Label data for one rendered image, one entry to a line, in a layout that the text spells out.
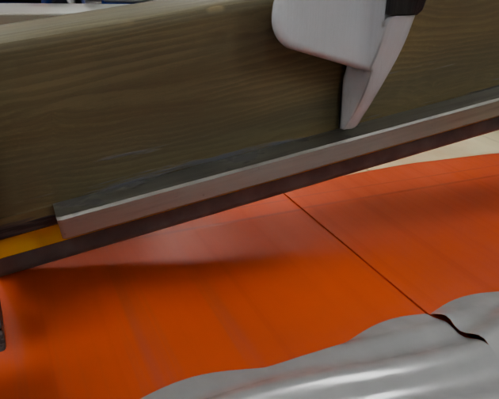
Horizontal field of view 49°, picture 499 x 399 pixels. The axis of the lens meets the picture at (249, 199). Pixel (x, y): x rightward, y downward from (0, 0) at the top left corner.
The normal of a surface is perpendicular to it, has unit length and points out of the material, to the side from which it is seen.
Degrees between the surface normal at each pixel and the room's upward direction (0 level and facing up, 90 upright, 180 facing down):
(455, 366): 30
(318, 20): 84
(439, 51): 92
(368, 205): 0
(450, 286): 0
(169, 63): 92
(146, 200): 92
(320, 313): 0
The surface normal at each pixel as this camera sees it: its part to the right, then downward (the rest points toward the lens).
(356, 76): -0.90, 0.15
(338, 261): 0.06, -0.90
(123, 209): 0.40, 0.44
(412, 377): 0.20, -0.51
